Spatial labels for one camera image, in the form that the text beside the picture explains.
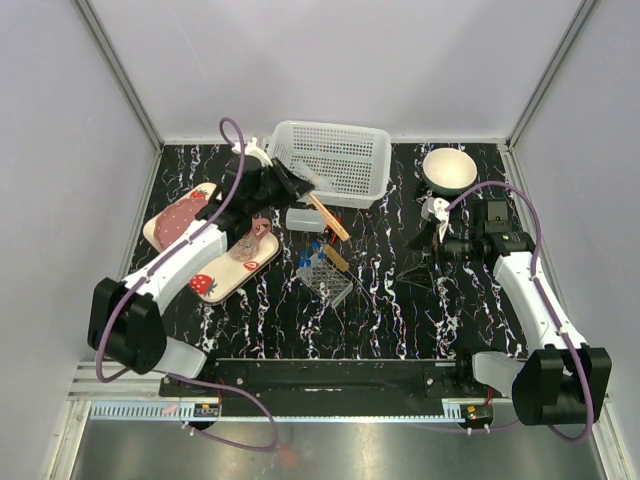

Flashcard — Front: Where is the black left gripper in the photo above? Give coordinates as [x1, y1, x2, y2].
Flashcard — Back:
[247, 158, 315, 215]

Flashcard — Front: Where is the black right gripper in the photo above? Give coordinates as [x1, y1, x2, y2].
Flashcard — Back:
[397, 219, 483, 289]

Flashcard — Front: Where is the white wash bottle red cap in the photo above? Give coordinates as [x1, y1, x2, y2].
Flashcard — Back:
[285, 208, 333, 233]

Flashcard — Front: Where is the wooden stick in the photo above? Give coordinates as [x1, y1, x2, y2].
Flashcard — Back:
[307, 193, 350, 242]

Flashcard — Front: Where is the brown bristle tube brush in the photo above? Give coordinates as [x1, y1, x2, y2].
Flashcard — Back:
[322, 244, 371, 302]

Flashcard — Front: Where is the clear plastic pipettes bundle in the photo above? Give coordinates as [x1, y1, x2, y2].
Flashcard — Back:
[293, 161, 336, 193]

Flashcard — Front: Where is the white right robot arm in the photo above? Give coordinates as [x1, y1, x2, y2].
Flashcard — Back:
[409, 197, 612, 426]

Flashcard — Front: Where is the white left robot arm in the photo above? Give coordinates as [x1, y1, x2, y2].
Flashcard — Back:
[87, 155, 314, 396]

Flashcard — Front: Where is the translucent pink mug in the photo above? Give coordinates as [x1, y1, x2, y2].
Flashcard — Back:
[229, 217, 272, 262]

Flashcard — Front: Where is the white perforated plastic basket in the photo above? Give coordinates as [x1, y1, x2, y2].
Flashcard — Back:
[267, 121, 392, 209]

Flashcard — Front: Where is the cream and green bowl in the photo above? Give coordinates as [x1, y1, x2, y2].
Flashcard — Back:
[422, 148, 478, 197]

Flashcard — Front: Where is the clear acrylic tube rack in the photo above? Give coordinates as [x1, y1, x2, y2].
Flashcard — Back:
[296, 253, 353, 308]

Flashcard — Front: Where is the pink polka dot plate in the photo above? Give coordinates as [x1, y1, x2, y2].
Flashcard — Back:
[153, 198, 207, 252]

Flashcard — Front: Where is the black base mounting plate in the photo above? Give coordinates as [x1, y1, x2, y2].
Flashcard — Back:
[158, 358, 506, 417]

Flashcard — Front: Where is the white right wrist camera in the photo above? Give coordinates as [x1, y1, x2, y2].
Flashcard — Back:
[421, 197, 450, 243]

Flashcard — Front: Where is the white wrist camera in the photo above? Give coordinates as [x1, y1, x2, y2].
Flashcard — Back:
[421, 197, 450, 243]
[232, 137, 273, 167]

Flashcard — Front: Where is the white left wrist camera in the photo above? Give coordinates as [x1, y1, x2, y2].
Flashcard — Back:
[232, 137, 273, 167]

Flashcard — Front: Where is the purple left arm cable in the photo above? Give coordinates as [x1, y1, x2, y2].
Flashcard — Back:
[94, 117, 280, 454]

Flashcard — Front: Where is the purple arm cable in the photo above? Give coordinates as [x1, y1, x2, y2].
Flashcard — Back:
[447, 180, 596, 445]
[94, 117, 280, 454]

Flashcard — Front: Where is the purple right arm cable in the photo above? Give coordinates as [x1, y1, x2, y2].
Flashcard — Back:
[447, 180, 596, 445]

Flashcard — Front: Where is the slotted cable duct rail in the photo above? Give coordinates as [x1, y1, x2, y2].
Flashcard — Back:
[90, 400, 220, 422]

